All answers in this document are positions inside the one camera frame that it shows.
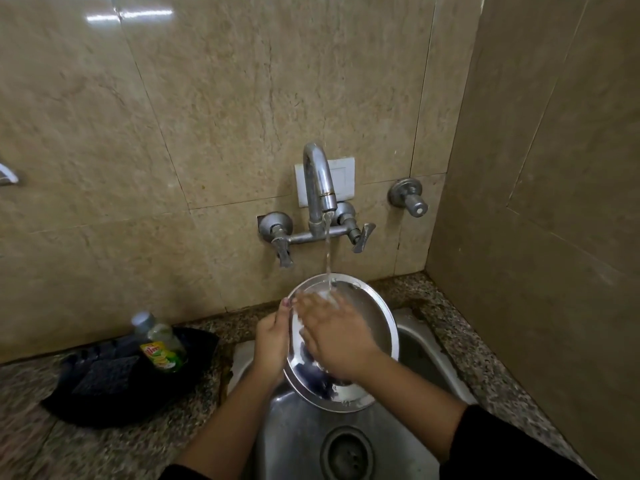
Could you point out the person's left hand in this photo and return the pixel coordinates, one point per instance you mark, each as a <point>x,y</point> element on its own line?
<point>270,344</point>

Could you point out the person's right hand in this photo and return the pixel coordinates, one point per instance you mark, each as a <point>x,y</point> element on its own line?
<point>336,339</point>

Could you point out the person's right fingers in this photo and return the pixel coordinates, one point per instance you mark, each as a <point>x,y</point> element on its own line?
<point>312,314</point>

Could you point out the person's left thumb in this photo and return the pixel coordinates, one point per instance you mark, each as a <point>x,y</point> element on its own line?
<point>283,309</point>

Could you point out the round steel plate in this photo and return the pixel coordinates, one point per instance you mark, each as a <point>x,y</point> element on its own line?
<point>372,319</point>

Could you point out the person's right forearm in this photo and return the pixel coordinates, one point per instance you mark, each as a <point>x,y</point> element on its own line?
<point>415,404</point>

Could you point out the person's left forearm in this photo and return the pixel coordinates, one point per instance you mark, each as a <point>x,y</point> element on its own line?
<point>225,429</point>

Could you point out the stainless steel sink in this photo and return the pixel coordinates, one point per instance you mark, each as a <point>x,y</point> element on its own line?
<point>300,434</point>

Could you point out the dish soap bottle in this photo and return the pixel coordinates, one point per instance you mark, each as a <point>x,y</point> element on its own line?
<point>160,347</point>

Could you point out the sink drain strainer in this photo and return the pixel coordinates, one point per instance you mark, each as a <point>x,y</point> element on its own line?
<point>347,453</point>

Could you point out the black plastic tray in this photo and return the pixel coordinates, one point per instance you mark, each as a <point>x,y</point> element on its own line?
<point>125,389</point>

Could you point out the dark scrub sponge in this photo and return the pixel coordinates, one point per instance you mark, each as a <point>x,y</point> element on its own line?
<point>107,377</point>

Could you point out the chrome wall mixer tap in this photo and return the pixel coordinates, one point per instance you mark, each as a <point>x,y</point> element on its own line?
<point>320,204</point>

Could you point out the white wall switch plate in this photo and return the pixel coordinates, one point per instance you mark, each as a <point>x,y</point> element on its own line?
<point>345,177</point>

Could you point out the chrome wall stop valve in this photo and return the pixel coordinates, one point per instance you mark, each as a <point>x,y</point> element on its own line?
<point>407,197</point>

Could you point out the metal wall hook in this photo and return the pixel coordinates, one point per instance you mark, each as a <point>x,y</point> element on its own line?
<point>7,175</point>

